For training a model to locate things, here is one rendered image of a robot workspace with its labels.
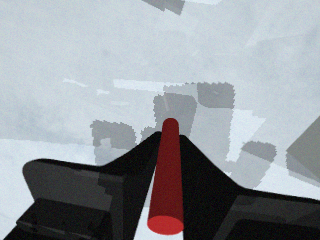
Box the red peg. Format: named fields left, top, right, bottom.
left=147, top=118, right=184, bottom=236

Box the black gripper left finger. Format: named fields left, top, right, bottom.
left=22, top=131, right=162, bottom=240

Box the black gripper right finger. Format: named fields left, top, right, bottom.
left=179, top=135, right=320, bottom=240

